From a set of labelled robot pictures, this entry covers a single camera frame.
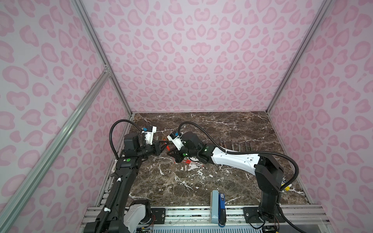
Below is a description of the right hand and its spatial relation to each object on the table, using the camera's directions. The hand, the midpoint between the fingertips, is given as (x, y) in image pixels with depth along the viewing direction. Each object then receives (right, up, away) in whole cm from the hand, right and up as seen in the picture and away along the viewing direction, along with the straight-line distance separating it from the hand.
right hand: (169, 153), depth 78 cm
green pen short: (+52, 0, +22) cm, 57 cm away
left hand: (0, +6, -2) cm, 7 cm away
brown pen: (+35, +2, +23) cm, 41 cm away
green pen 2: (+44, -1, +20) cm, 48 cm away
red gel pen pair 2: (+11, -9, +15) cm, 20 cm away
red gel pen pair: (+10, -2, -6) cm, 11 cm away
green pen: (+39, 0, +20) cm, 44 cm away
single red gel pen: (-1, +4, -3) cm, 5 cm away
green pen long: (+49, 0, +21) cm, 53 cm away
